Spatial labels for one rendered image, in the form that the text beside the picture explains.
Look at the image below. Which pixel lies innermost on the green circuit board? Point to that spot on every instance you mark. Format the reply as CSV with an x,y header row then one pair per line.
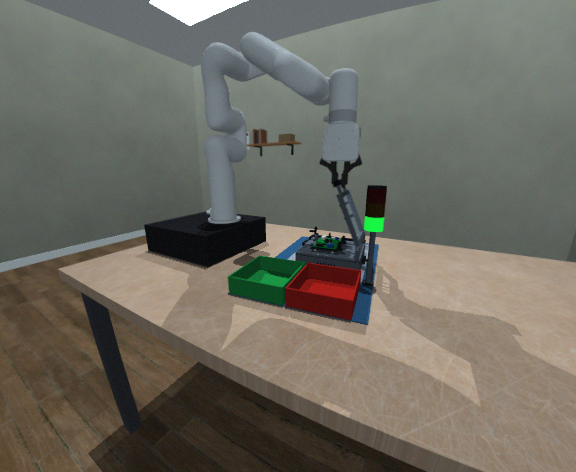
x,y
325,242

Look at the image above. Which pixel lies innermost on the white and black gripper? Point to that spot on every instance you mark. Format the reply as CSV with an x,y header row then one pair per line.
x,y
339,145

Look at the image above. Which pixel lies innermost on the green bin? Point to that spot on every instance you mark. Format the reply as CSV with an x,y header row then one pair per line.
x,y
264,278

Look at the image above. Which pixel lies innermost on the red open-top bin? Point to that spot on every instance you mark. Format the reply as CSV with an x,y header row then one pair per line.
x,y
307,291

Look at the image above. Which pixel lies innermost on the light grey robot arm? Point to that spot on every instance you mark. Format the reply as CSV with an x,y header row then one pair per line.
x,y
264,56

